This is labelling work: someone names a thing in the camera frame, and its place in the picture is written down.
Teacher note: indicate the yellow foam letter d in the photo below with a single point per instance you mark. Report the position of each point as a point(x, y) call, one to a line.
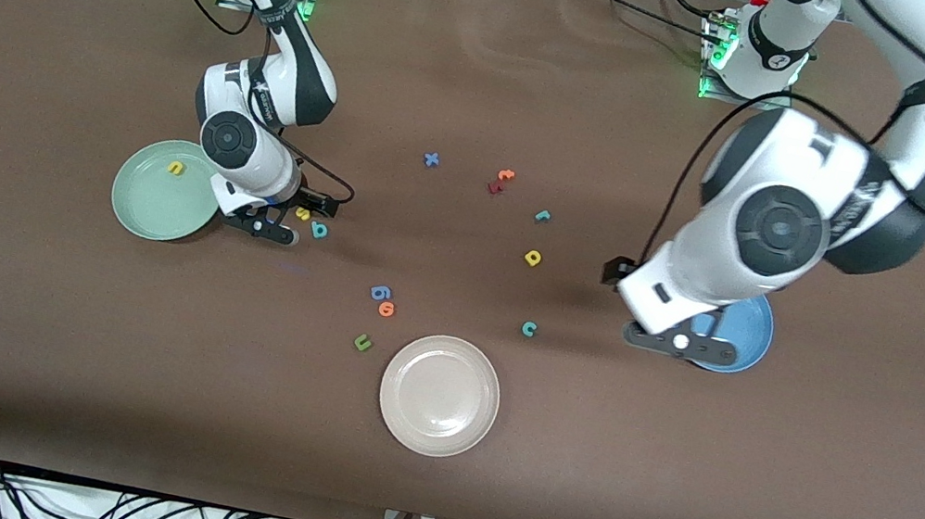
point(527, 257)

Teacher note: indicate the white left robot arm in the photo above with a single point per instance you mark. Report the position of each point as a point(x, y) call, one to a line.
point(779, 162)

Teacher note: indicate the green foam letter u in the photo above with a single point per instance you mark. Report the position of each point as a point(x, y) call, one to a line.
point(359, 344)

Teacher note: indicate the orange foam letter t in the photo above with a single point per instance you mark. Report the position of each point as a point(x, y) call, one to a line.
point(506, 176)

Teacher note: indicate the yellow foam letter u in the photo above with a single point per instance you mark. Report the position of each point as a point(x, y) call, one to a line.
point(176, 167)

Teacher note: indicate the orange foam letter o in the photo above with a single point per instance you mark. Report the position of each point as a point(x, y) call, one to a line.
point(381, 308)

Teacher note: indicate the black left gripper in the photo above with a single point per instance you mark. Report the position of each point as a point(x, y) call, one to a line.
point(614, 271)

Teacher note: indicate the brown table mat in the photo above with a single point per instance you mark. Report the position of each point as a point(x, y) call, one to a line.
point(36, 338)

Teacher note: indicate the blue foam number six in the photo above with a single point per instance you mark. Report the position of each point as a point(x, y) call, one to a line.
point(376, 290)

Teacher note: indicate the green plate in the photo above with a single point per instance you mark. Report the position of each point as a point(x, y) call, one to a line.
point(153, 198)

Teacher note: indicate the teal foam letter r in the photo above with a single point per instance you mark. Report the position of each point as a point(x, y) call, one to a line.
point(542, 215)

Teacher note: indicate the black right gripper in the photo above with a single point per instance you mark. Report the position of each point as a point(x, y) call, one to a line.
point(305, 198)

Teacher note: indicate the blue foam letter x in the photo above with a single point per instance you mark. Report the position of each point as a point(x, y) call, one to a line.
point(431, 159)

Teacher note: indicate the dark red foam letter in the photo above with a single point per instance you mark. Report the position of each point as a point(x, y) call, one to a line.
point(494, 187)

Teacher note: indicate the blue plate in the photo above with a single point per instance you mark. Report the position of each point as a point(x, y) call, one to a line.
point(750, 340)

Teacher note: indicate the yellow foam letter s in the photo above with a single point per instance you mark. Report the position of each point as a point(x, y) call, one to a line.
point(303, 214)

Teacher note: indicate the teal foam letter a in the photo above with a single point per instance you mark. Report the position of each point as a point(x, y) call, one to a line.
point(316, 226)

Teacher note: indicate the beige plate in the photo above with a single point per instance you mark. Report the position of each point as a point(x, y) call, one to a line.
point(439, 397)

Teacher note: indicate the teal foam letter c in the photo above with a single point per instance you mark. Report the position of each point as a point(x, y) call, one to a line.
point(525, 328)

